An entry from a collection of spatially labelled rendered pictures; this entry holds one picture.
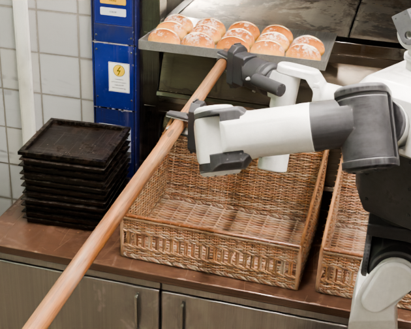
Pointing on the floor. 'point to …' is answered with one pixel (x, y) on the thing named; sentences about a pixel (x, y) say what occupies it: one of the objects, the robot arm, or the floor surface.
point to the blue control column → (110, 99)
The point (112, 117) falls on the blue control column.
